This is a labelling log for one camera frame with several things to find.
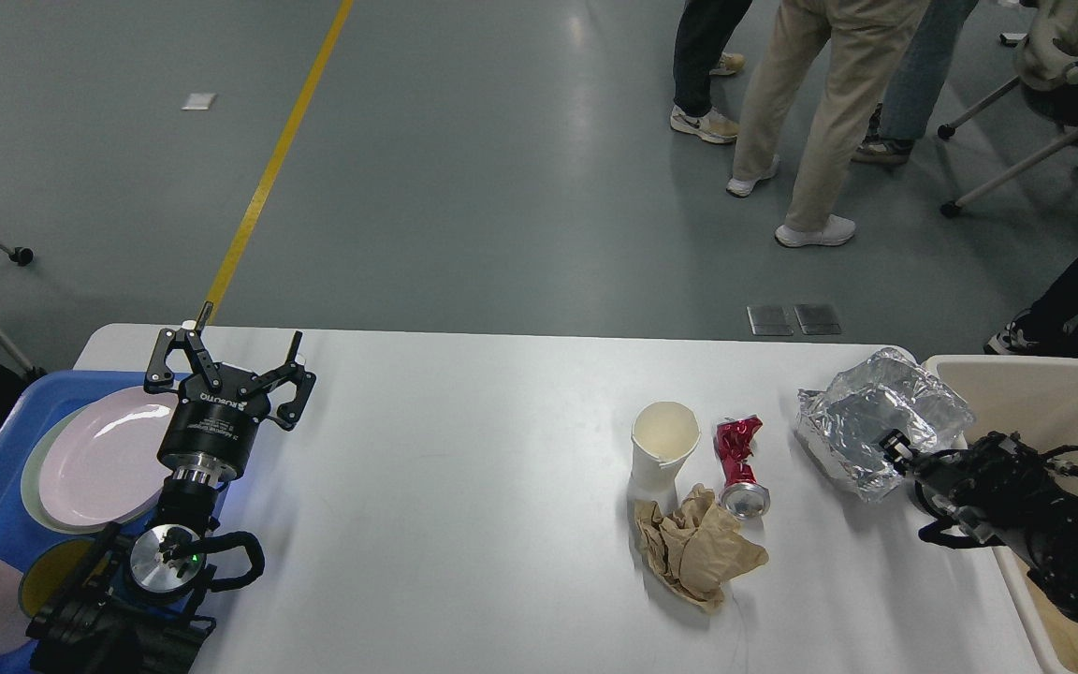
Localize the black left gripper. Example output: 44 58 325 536
146 303 319 490

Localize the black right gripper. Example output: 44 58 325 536
880 428 1054 549

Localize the silver foil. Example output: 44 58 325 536
796 346 976 504

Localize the pink plate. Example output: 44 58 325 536
37 385 186 526

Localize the brown paper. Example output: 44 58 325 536
632 483 769 615

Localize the teal mug yellow inside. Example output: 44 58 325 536
18 538 94 619

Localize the white paper cup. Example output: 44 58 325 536
632 401 701 491

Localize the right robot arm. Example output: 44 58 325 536
880 430 1078 623

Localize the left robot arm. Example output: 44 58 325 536
26 302 316 673

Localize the beige plastic bin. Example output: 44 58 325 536
925 355 1078 673

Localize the crushed red can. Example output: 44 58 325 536
714 417 771 520

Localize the green plate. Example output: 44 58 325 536
20 404 166 536

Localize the metal floor plate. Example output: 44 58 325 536
746 303 843 336

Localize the blue plastic tray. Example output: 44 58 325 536
0 371 177 671

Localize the person in light jeans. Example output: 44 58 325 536
852 1 979 166

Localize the office chair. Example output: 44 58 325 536
938 1 1078 218

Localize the person in khaki trousers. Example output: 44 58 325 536
725 1 929 248

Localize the person in dark jeans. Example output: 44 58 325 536
671 1 751 145

